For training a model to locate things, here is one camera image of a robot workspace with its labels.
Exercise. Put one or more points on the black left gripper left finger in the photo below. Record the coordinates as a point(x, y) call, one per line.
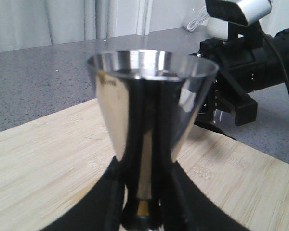
point(99, 210)

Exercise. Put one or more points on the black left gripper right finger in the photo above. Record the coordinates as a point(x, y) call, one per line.
point(185, 207)

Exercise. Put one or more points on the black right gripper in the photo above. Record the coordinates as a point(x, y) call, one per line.
point(242, 71)

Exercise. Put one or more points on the wooden cutting board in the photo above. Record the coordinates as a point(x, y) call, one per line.
point(49, 164)

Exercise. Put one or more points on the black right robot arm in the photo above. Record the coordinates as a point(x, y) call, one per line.
point(279, 44)

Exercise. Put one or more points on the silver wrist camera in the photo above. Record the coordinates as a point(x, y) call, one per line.
point(242, 17)

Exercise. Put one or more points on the steel double jigger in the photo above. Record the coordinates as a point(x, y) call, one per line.
point(149, 100)

